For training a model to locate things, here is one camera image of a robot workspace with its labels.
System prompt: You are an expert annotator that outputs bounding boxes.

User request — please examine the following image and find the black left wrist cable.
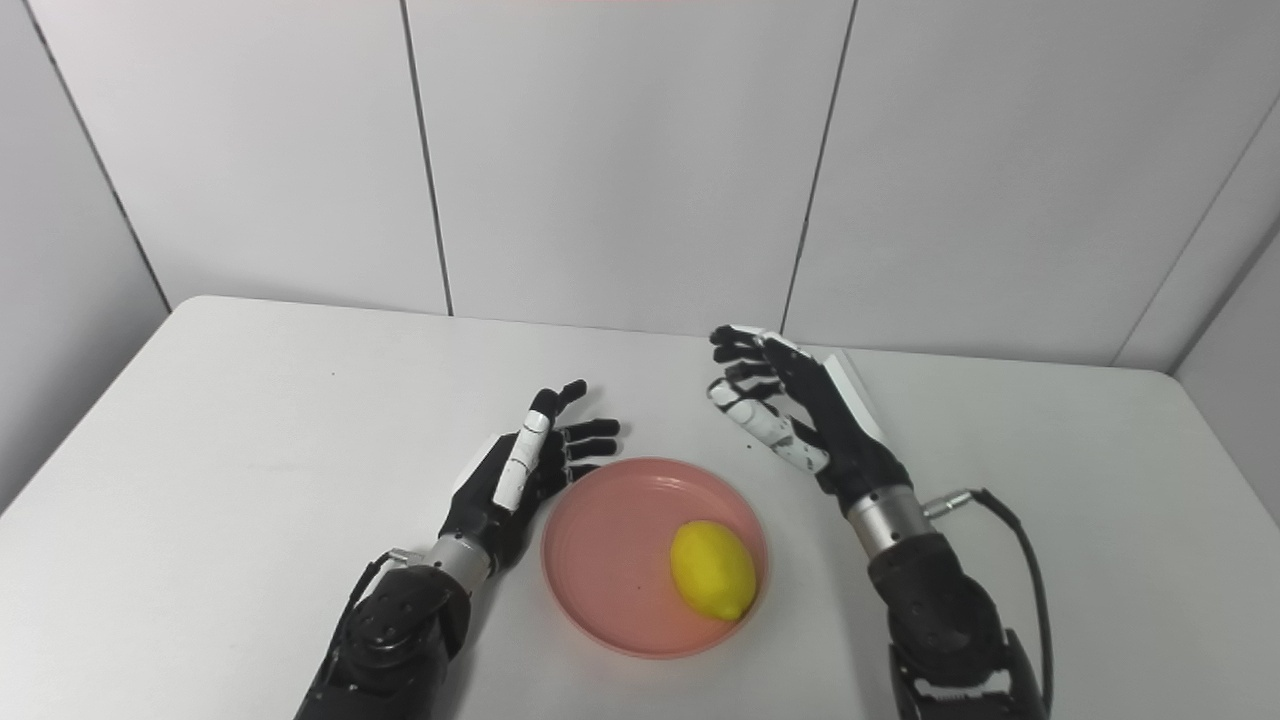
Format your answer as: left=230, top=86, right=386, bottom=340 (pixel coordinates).
left=344, top=547, right=423, bottom=641

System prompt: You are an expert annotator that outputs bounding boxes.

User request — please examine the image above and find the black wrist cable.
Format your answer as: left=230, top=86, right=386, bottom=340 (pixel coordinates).
left=344, top=547, right=423, bottom=641
left=924, top=487, right=1055, bottom=713

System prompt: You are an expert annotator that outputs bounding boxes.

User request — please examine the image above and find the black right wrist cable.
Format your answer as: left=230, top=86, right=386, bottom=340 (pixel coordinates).
left=924, top=487, right=1055, bottom=713

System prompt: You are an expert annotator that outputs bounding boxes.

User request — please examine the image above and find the yellow lemon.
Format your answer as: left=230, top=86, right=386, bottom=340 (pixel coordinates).
left=669, top=519, right=759, bottom=624

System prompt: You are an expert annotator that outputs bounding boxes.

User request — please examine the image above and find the pink round plate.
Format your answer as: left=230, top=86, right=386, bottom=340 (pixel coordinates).
left=540, top=457, right=771, bottom=660

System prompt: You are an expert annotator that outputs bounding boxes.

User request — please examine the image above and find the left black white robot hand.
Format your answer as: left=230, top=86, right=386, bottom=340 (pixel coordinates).
left=438, top=379, right=622, bottom=573

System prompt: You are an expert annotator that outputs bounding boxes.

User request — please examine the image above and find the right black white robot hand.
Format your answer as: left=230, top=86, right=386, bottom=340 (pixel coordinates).
left=707, top=325, right=914, bottom=503

